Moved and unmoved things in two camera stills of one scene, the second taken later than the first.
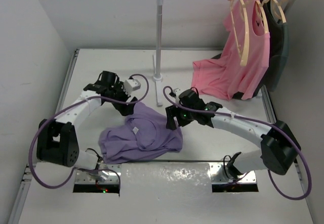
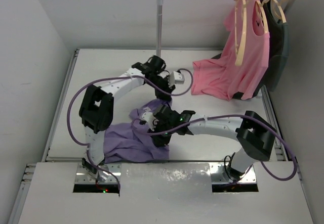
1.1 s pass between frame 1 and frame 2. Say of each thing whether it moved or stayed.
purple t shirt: moved
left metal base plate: stayed
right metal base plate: stayed
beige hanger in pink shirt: stayed
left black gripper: moved
